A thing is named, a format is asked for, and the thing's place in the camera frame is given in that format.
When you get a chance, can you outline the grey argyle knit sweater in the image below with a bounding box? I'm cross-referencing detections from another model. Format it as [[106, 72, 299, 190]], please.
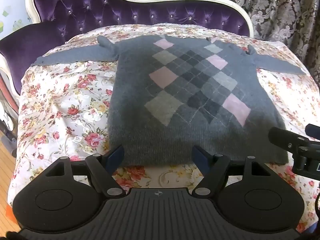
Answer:
[[35, 35, 302, 165]]

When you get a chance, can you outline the dark bedside furniture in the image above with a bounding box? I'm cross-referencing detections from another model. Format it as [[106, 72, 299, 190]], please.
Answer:
[[1, 76, 18, 158]]

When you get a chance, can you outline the grey damask curtain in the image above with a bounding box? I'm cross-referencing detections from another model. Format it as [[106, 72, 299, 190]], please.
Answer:
[[230, 0, 319, 83]]

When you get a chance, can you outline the purple tufted headboard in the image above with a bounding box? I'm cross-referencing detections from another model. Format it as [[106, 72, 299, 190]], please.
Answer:
[[1, 0, 254, 97]]

